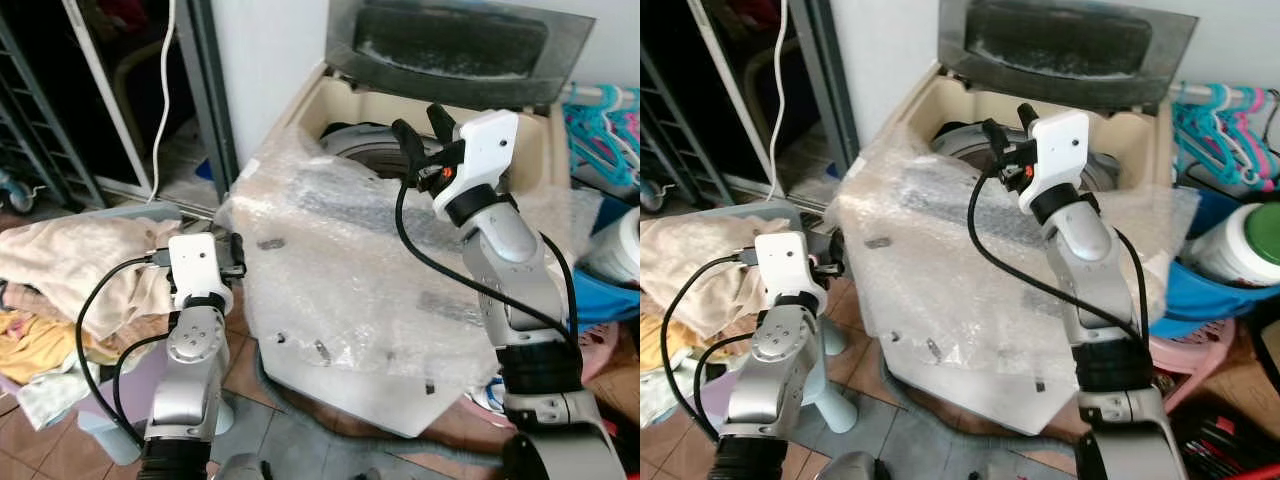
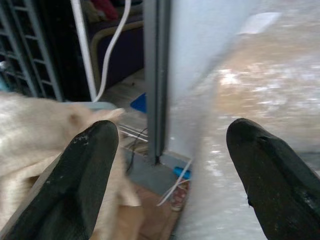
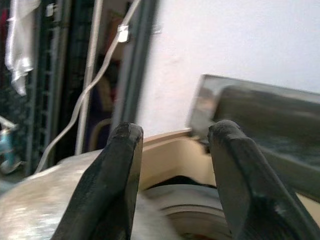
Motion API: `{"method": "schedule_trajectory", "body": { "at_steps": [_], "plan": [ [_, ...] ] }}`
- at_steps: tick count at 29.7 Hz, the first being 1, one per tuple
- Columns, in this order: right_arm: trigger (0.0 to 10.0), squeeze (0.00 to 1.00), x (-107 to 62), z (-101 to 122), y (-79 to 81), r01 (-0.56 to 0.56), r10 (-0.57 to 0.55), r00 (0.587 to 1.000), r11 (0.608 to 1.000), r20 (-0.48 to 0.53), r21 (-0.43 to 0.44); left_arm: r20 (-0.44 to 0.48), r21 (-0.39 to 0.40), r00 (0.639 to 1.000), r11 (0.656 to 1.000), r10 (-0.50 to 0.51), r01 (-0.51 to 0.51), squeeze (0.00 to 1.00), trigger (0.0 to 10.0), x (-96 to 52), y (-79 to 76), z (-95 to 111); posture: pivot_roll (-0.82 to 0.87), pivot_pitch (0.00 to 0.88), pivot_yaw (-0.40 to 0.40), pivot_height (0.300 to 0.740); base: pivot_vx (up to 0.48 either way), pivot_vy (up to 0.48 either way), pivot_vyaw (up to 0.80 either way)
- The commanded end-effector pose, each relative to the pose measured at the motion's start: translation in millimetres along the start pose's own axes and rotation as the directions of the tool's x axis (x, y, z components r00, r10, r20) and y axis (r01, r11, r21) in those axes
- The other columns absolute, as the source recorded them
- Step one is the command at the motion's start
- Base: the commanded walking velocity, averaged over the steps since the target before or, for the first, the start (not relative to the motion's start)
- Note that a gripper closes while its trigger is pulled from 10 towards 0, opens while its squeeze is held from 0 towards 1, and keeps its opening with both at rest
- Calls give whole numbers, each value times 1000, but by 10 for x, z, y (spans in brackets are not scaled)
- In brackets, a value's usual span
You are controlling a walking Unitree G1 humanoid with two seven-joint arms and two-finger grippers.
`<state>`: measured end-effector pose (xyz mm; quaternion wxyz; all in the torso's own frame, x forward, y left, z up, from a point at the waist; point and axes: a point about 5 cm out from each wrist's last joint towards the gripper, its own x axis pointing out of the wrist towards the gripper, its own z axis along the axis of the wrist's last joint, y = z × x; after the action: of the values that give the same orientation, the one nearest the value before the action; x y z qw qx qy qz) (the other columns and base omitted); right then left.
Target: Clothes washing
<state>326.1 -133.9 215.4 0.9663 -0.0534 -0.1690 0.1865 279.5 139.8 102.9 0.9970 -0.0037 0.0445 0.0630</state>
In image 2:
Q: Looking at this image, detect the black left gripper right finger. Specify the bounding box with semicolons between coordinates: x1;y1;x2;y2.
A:
226;117;320;240

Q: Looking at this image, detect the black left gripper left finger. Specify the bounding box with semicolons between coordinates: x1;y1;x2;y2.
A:
6;119;119;240

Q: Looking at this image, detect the cream fuzzy cloth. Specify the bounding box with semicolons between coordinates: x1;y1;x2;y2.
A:
0;91;142;240

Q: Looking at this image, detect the small blue clip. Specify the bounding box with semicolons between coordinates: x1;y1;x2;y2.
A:
174;166;192;180

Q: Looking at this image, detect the blue plastic piece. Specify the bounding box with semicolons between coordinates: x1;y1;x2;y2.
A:
129;92;147;113

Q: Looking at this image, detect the white vertical pipe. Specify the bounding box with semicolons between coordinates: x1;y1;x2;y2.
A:
70;0;98;101

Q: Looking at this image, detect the dark armchair with beige trim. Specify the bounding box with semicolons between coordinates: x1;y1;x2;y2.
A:
82;0;146;88

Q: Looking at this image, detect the thin black cable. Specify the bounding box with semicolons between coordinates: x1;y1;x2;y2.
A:
125;127;149;174

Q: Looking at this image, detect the grey base plate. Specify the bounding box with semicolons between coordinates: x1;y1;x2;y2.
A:
123;148;193;198

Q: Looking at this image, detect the thin white cable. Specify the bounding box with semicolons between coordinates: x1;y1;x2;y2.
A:
156;159;193;207

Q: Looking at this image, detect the grey metal post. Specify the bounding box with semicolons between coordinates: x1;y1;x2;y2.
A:
143;0;172;165

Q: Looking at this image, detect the white hose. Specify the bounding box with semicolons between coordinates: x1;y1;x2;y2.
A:
93;0;132;102

